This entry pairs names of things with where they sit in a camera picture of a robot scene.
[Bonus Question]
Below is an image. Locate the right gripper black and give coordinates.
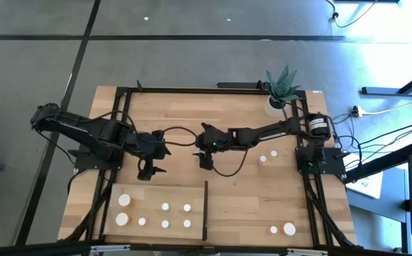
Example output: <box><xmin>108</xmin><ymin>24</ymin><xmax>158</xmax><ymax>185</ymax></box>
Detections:
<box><xmin>193</xmin><ymin>122</ymin><xmax>230</xmax><ymax>171</ymax></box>

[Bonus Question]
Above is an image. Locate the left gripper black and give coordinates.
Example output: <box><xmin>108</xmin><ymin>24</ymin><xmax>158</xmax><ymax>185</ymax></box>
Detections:
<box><xmin>134</xmin><ymin>132</ymin><xmax>173</xmax><ymax>181</ymax></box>

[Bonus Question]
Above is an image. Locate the large orange pill bottle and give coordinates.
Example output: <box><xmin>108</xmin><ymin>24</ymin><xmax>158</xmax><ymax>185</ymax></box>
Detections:
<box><xmin>280</xmin><ymin>222</ymin><xmax>297</xmax><ymax>237</ymax></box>
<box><xmin>117</xmin><ymin>193</ymin><xmax>135</xmax><ymax>208</ymax></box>
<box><xmin>115</xmin><ymin>212</ymin><xmax>133</xmax><ymax>227</ymax></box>

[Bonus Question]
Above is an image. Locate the black flat bar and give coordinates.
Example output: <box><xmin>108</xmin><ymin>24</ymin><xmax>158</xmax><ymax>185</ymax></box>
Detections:
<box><xmin>216</xmin><ymin>82</ymin><xmax>267</xmax><ymax>90</ymax></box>

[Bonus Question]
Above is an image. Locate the snake plant in white pot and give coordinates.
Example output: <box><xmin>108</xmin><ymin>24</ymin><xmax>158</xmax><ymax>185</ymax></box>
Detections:
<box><xmin>264</xmin><ymin>65</ymin><xmax>302</xmax><ymax>118</ymax></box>

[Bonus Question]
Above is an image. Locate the white paper sheet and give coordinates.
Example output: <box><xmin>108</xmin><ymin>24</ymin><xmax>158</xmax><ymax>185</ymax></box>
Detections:
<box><xmin>351</xmin><ymin>171</ymin><xmax>384</xmax><ymax>199</ymax></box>

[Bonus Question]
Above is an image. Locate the black diagonal desk beam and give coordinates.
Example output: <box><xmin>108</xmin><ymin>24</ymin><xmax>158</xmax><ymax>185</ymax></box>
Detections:
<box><xmin>344</xmin><ymin>140</ymin><xmax>412</xmax><ymax>184</ymax></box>

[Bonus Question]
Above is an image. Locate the grey floor stand bar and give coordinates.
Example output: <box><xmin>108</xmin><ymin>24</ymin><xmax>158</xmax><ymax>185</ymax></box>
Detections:
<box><xmin>361</xmin><ymin>86</ymin><xmax>412</xmax><ymax>96</ymax></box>

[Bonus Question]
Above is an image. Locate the grey side desk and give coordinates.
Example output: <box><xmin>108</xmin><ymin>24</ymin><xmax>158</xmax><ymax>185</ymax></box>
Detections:
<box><xmin>346</xmin><ymin>166</ymin><xmax>411</xmax><ymax>253</ymax></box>

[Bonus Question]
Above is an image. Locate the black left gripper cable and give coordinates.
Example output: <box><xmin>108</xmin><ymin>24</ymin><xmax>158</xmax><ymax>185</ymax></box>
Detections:
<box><xmin>161</xmin><ymin>126</ymin><xmax>198</xmax><ymax>147</ymax></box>

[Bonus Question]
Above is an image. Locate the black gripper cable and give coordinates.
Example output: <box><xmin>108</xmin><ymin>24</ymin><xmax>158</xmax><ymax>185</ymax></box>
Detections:
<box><xmin>211</xmin><ymin>147</ymin><xmax>249</xmax><ymax>178</ymax></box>
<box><xmin>161</xmin><ymin>126</ymin><xmax>198</xmax><ymax>147</ymax></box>

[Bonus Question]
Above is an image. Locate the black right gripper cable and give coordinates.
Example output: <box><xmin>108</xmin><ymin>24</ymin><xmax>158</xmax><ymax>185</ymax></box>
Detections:
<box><xmin>211</xmin><ymin>147</ymin><xmax>249</xmax><ymax>178</ymax></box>

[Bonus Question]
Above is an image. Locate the black aluminium table frame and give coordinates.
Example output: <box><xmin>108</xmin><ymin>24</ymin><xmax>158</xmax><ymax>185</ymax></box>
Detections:
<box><xmin>58</xmin><ymin>86</ymin><xmax>362</xmax><ymax>250</ymax></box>

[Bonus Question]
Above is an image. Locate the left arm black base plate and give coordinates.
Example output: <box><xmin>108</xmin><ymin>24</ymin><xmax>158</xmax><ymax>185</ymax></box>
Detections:
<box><xmin>69</xmin><ymin>149</ymin><xmax>124</xmax><ymax>171</ymax></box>

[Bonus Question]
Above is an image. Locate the silver metal bracket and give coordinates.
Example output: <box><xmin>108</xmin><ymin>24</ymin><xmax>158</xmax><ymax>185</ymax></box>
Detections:
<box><xmin>89</xmin><ymin>244</ymin><xmax>131</xmax><ymax>254</ymax></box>
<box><xmin>286</xmin><ymin>247</ymin><xmax>330</xmax><ymax>256</ymax></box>

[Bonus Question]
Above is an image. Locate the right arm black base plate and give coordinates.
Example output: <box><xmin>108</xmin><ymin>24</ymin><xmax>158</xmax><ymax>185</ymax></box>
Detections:
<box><xmin>296</xmin><ymin>146</ymin><xmax>347</xmax><ymax>175</ymax></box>

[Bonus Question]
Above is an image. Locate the floor cable with black plug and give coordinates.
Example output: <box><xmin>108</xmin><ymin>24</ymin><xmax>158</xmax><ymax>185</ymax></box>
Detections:
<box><xmin>325</xmin><ymin>0</ymin><xmax>379</xmax><ymax>28</ymax></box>

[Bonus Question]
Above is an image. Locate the yellow power cable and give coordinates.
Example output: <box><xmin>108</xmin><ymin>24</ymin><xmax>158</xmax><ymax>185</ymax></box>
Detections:
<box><xmin>362</xmin><ymin>100</ymin><xmax>412</xmax><ymax>115</ymax></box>

